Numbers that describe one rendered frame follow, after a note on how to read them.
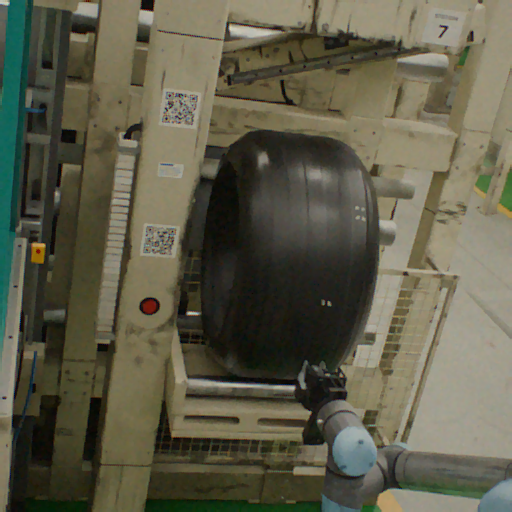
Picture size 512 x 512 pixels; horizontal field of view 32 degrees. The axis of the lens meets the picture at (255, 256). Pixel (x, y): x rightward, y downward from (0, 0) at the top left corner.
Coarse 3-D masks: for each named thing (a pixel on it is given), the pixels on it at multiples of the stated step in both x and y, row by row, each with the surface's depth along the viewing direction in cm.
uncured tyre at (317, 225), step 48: (240, 144) 196; (288, 144) 190; (336, 144) 196; (240, 192) 187; (288, 192) 180; (336, 192) 183; (240, 240) 183; (288, 240) 177; (336, 240) 180; (240, 288) 182; (288, 288) 178; (336, 288) 181; (240, 336) 185; (288, 336) 183; (336, 336) 185
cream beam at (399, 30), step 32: (256, 0) 196; (288, 0) 197; (320, 0) 199; (352, 0) 200; (384, 0) 201; (416, 0) 203; (448, 0) 204; (320, 32) 202; (352, 32) 203; (384, 32) 205; (416, 32) 206
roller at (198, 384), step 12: (192, 384) 199; (204, 384) 199; (216, 384) 200; (228, 384) 201; (240, 384) 201; (252, 384) 202; (264, 384) 203; (276, 384) 204; (288, 384) 204; (252, 396) 203; (264, 396) 204; (276, 396) 204; (288, 396) 205
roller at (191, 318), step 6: (192, 312) 225; (198, 312) 226; (180, 318) 223; (186, 318) 223; (192, 318) 224; (198, 318) 224; (180, 324) 223; (186, 324) 224; (192, 324) 224; (198, 324) 224
